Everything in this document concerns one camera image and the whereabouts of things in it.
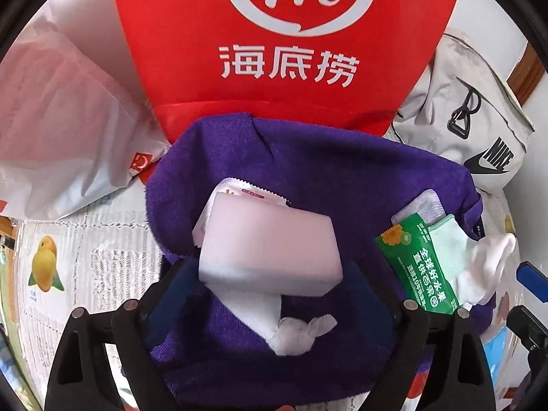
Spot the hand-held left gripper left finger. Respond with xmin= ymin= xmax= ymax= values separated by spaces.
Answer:
xmin=45 ymin=259 xmax=202 ymax=411

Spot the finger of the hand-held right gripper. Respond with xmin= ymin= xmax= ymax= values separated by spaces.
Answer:
xmin=516 ymin=261 xmax=548 ymax=302
xmin=505 ymin=306 xmax=548 ymax=369

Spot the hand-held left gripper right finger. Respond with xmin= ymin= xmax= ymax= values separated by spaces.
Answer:
xmin=364 ymin=274 xmax=499 ymax=411

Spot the white sock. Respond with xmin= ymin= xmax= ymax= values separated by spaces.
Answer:
xmin=454 ymin=233 xmax=516 ymax=304

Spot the green packet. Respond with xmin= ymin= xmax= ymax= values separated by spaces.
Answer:
xmin=376 ymin=213 xmax=461 ymax=315

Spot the light green sock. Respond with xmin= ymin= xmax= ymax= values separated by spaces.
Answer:
xmin=428 ymin=214 xmax=476 ymax=275

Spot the white sponge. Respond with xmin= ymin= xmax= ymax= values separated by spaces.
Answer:
xmin=198 ymin=192 xmax=345 ymax=357

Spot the white printed packet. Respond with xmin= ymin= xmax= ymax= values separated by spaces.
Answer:
xmin=192 ymin=177 xmax=292 ymax=247

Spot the purple towel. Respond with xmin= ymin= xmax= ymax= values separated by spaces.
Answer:
xmin=146 ymin=113 xmax=499 ymax=403

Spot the grey waist bag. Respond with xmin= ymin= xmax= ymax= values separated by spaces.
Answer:
xmin=391 ymin=30 xmax=536 ymax=193

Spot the white plastic shopping bag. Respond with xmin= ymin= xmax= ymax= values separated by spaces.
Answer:
xmin=0 ymin=0 xmax=172 ymax=221

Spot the red paper bag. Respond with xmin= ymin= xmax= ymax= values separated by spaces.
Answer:
xmin=109 ymin=0 xmax=465 ymax=144

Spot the wooden door frame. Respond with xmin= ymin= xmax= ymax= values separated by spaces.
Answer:
xmin=507 ymin=43 xmax=542 ymax=103

